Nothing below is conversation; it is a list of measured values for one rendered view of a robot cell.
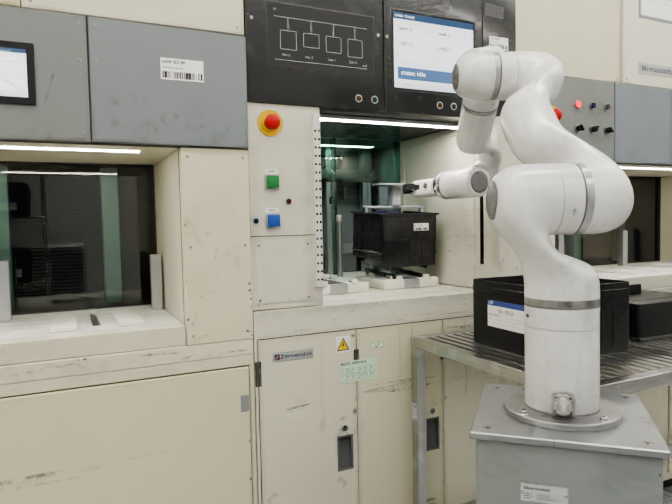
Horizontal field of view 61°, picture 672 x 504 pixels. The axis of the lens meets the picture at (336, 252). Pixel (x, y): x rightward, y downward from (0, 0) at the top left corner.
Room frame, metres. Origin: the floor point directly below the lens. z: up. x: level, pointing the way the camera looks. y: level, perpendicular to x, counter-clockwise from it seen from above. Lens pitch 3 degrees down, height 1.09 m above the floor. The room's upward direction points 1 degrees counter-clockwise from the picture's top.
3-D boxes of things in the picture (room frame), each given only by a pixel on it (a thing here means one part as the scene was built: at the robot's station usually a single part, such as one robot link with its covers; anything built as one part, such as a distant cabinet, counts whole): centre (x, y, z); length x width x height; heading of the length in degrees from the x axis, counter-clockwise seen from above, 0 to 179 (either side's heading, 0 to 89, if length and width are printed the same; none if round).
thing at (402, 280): (1.98, -0.21, 0.89); 0.22 x 0.21 x 0.04; 26
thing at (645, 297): (1.68, -0.87, 0.83); 0.29 x 0.29 x 0.13; 24
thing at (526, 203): (0.96, -0.35, 1.07); 0.19 x 0.12 x 0.24; 91
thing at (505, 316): (1.47, -0.55, 0.85); 0.28 x 0.28 x 0.17; 24
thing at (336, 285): (1.86, 0.04, 0.89); 0.22 x 0.21 x 0.04; 26
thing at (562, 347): (0.96, -0.38, 0.85); 0.19 x 0.19 x 0.18
